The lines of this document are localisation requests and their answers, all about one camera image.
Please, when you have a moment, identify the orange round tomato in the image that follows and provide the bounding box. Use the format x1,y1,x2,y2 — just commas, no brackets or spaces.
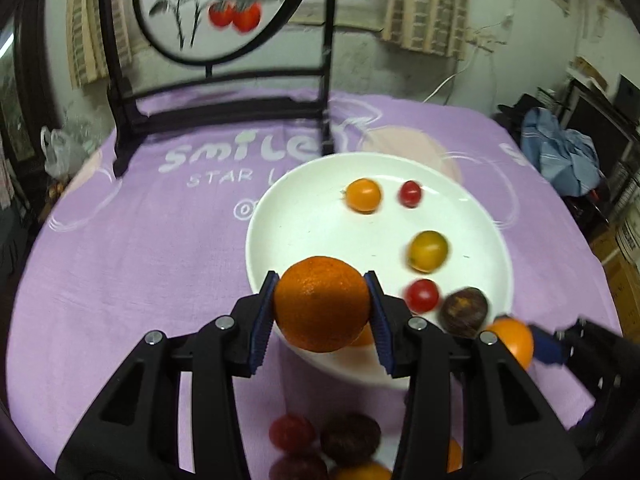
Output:
486,316,534,370

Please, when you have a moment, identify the smooth orange tomato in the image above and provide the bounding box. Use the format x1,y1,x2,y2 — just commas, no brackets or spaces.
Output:
329,460,392,480

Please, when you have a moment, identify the bright red cherry tomato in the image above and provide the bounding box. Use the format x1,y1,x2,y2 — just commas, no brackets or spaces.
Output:
269,414,317,454

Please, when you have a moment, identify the dark red cherry tomato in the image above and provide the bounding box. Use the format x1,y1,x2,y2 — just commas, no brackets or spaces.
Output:
269,454,329,480

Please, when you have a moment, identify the large mandarin orange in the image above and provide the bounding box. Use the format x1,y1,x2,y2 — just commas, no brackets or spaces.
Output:
273,256,370,353

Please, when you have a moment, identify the dark brown water chestnut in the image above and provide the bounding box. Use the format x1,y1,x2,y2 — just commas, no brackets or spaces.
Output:
438,287,489,338

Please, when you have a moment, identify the yellow green tomato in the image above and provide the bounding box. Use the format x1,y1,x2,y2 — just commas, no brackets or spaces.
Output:
407,231,449,274

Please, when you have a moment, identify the white round plate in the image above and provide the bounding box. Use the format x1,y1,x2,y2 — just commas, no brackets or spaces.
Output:
244,150,516,392

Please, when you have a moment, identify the purple printed tablecloth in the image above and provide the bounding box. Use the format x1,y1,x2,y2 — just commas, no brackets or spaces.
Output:
6,93,620,466

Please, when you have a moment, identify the blue cloth pile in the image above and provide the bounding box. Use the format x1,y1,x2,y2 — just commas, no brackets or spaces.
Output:
520,107,602,197

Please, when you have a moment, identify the small red cherry tomato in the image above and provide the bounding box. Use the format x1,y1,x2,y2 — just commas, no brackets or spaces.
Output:
398,180,422,208

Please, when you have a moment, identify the small orange tomato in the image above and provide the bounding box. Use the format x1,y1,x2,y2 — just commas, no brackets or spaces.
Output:
344,178,382,214

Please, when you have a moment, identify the white plastic bag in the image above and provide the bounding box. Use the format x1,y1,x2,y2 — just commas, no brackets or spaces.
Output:
40,127,88,180

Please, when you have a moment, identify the right beige curtain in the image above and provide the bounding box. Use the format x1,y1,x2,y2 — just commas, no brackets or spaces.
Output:
382,0,470,60

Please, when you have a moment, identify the beige curtain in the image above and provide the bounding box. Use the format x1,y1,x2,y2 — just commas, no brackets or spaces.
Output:
382,0,470,60
66,0,132,89

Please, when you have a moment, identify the left beige curtain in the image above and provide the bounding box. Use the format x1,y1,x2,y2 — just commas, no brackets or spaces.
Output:
66,0,132,89

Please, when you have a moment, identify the white power cable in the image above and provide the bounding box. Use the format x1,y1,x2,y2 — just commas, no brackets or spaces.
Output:
422,44,490,104

